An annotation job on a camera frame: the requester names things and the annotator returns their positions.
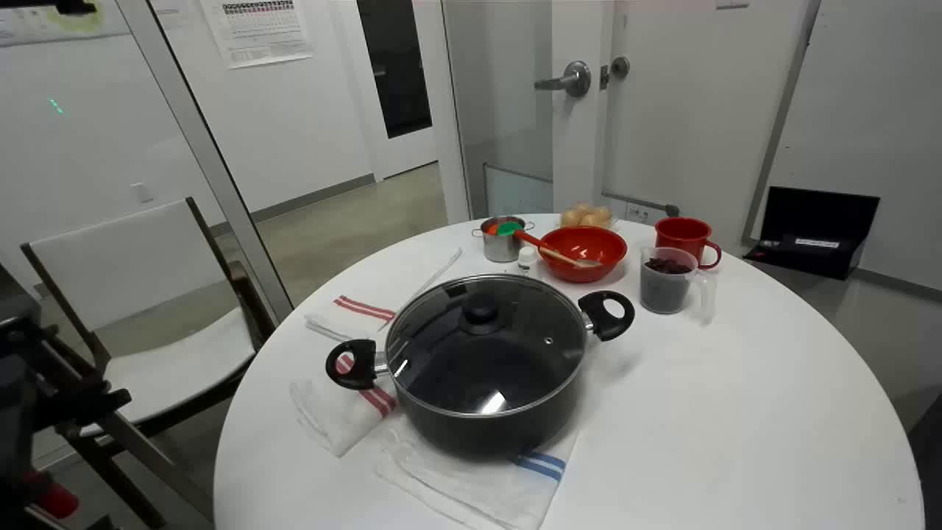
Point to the glass pot lid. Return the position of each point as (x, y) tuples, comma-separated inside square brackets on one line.
[(459, 344)]

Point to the black cooking pot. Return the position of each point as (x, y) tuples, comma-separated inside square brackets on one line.
[(471, 432)]

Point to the metal tin with colourful items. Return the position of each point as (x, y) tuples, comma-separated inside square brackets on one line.
[(501, 241)]

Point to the small white bottle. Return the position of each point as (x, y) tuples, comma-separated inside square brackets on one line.
[(524, 261)]

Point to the wooden spoon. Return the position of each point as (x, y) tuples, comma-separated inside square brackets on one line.
[(568, 257)]

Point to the red bowl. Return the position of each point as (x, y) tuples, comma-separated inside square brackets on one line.
[(590, 245)]

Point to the beige round food pieces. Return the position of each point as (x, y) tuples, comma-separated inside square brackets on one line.
[(586, 217)]

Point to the white towel with red stripes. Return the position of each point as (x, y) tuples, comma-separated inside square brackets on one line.
[(333, 417), (353, 313)]

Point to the glass cup with dark contents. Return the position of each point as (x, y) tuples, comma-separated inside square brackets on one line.
[(667, 291)]

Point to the red mug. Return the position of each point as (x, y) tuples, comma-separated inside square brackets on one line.
[(682, 236)]

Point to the white door with dark window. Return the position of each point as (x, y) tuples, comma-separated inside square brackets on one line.
[(392, 70)]

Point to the white towel with blue stripes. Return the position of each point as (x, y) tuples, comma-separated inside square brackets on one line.
[(471, 489)]

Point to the silver door lock knob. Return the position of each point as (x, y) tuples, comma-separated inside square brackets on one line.
[(615, 70)]

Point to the white paper notice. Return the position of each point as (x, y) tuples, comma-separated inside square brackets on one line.
[(256, 32)]

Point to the black open case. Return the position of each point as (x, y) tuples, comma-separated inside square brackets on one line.
[(820, 221)]

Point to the black tripod stand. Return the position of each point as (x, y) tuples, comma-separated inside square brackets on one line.
[(31, 392)]

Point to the white wall outlet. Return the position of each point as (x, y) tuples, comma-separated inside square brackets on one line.
[(144, 194)]

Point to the white chair with black frame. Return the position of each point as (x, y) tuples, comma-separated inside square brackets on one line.
[(128, 261)]

